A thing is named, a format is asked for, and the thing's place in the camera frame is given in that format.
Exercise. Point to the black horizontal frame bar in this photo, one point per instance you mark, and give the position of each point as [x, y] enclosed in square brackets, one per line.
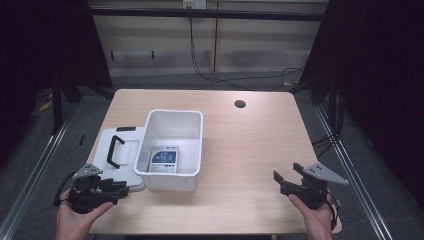
[206, 14]

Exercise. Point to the white and blue packet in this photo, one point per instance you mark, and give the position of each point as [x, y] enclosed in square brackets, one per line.
[164, 159]

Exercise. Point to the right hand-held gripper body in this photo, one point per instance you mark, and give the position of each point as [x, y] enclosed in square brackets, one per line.
[315, 190]

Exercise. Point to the person's left hand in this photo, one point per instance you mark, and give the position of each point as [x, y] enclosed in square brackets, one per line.
[71, 223]

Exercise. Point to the small black floor stick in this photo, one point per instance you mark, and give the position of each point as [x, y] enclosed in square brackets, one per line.
[82, 140]

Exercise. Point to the person's right hand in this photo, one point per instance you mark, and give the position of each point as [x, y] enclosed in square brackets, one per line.
[318, 221]

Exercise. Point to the dark curtain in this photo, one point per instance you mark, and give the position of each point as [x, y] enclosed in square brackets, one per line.
[43, 46]
[380, 83]

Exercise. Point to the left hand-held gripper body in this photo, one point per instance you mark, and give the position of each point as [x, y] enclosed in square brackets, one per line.
[87, 195]

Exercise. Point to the metal floor rail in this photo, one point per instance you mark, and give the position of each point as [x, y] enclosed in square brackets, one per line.
[31, 180]
[353, 176]

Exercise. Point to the white wall socket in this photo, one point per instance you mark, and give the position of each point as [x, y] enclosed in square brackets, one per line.
[195, 4]

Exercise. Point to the yellow floor tape strip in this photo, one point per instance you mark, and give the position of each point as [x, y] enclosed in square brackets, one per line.
[45, 106]

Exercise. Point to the white plastic storage box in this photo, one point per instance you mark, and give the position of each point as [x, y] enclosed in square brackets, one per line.
[173, 131]

